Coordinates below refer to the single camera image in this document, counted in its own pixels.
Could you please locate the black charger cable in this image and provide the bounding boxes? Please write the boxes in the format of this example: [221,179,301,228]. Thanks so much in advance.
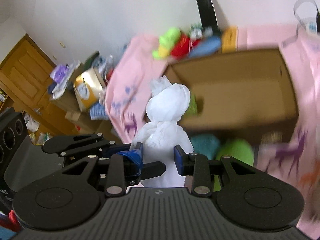
[282,0,320,46]

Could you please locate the panda plush toy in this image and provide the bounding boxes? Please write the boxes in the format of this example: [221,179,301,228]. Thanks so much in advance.
[189,24,213,41]

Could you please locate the green yellow plush toy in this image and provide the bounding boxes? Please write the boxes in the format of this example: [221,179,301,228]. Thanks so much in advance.
[152,27,181,60]

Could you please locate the yellow white paper bag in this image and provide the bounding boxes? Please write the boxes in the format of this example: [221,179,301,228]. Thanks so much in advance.
[73,68,105,112]

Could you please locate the white mesh bath sponge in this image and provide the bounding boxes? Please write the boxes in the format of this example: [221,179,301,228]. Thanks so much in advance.
[131,76,194,187]

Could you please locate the blue patterned cloth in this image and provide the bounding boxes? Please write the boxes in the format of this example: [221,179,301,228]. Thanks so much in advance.
[89,102,109,121]

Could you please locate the red plush toy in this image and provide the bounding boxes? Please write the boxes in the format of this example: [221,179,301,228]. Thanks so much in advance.
[170,33,201,59]

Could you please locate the blue plush cushion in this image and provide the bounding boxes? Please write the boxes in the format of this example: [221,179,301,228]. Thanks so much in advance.
[188,36,221,58]

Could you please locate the brown cardboard box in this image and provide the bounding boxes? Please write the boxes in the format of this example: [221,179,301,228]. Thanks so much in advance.
[165,48,299,145]

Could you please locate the pink deer tablecloth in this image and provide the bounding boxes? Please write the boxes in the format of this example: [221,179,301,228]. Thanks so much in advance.
[105,25,319,238]

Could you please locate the teal mesh bath sponge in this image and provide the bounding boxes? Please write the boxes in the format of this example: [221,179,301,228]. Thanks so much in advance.
[190,134,221,160]

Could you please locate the wooden door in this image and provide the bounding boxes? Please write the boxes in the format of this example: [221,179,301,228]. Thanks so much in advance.
[1,35,78,136]

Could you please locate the brown cardboard carton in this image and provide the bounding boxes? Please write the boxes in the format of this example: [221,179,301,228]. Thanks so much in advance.
[50,89,114,140]

